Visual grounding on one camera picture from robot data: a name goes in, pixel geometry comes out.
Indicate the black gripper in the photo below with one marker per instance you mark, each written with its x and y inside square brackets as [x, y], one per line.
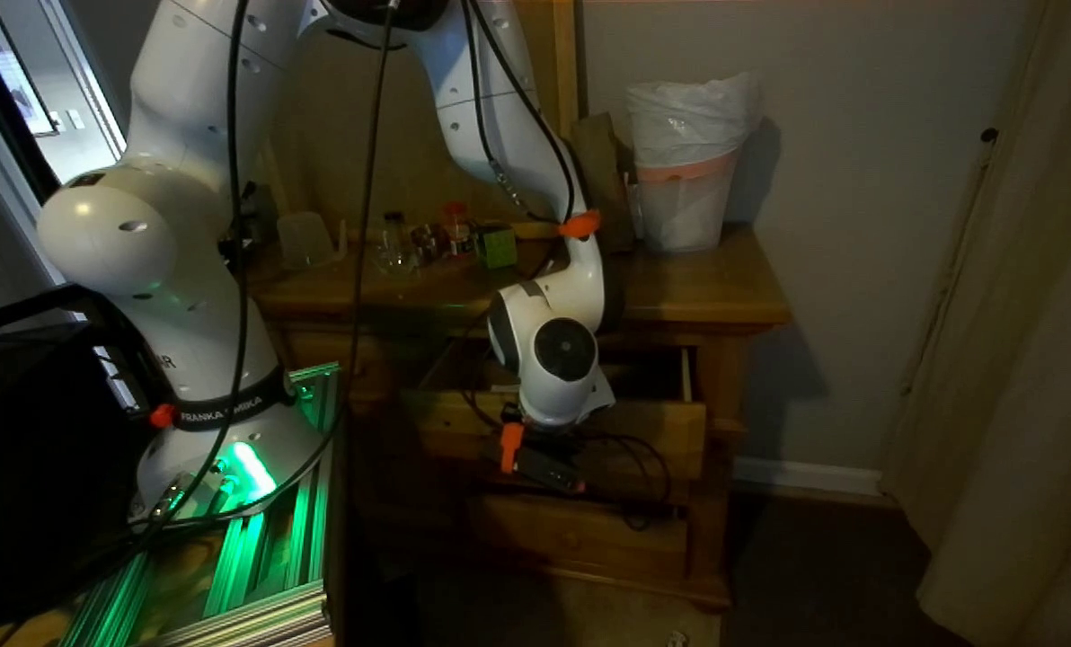
[554, 467]

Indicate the wooden drawer with grey cloth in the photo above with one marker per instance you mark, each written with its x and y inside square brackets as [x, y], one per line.
[666, 435]

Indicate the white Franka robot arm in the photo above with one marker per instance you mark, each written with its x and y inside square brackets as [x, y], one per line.
[117, 239]

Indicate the wooden dresser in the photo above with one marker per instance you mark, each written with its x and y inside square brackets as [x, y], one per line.
[737, 298]

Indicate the dark green box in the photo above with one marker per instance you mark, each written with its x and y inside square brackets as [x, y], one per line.
[496, 248]

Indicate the red capped spice bottle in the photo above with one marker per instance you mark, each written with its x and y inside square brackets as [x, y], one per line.
[453, 230]

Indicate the clear stemless glass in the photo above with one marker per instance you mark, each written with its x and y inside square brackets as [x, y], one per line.
[395, 245]

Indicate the brown paper bag with label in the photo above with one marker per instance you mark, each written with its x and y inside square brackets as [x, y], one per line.
[617, 182]

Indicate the white trash bin with liner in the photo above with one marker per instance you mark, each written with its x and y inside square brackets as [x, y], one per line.
[692, 182]

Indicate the wooden back panel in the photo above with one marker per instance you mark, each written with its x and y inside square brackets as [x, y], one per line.
[333, 130]

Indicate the black equipment box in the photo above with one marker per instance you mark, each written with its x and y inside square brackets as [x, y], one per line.
[44, 454]

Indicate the white framed door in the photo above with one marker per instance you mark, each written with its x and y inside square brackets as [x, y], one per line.
[75, 83]

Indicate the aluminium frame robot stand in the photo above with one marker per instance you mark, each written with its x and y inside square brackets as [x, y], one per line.
[260, 560]

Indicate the black camera on stand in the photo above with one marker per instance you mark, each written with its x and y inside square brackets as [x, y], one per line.
[251, 227]

